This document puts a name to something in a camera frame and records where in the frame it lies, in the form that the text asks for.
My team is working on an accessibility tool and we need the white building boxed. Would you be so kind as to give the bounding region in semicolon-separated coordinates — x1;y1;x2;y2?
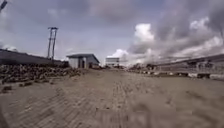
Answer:
105;56;121;68

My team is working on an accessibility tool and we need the small grey building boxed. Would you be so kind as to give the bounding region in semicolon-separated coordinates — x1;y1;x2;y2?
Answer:
65;53;101;70

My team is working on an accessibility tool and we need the brown brick paved road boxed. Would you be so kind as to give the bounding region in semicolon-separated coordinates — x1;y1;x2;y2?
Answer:
0;68;224;128

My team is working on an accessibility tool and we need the double utility pole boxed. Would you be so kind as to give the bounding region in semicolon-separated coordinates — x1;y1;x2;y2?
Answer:
46;26;59;62

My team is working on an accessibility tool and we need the pile of rubble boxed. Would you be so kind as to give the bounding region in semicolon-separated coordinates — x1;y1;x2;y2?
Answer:
0;63;86;94

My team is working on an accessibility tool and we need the black and white kerb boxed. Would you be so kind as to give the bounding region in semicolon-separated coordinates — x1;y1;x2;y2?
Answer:
141;69;224;80

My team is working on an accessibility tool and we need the dark grey wall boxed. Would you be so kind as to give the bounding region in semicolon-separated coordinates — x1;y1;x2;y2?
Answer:
0;48;66;67

